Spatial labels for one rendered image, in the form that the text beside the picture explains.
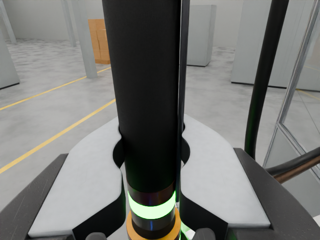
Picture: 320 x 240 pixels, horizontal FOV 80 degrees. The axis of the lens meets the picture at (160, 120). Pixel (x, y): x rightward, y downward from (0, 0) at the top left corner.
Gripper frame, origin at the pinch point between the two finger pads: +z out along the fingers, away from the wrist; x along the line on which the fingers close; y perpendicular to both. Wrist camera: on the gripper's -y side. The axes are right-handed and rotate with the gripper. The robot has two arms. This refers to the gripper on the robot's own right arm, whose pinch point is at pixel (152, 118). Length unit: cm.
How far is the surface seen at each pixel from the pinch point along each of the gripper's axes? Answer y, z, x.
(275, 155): 88, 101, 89
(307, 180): 76, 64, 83
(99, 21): 11, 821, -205
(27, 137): 164, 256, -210
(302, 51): 15, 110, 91
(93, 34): 54, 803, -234
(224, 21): 28, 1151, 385
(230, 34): 94, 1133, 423
